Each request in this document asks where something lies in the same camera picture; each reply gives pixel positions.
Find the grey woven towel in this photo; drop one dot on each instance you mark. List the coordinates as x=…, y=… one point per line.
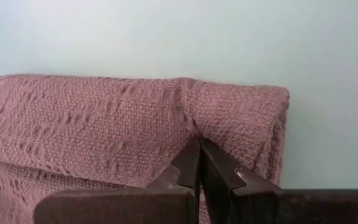
x=89, y=124

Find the green table mat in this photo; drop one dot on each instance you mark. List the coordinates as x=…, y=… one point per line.
x=179, y=31

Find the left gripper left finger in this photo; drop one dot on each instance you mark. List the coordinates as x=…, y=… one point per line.
x=120, y=207

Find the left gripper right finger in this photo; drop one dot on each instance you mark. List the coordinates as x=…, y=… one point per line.
x=275, y=207

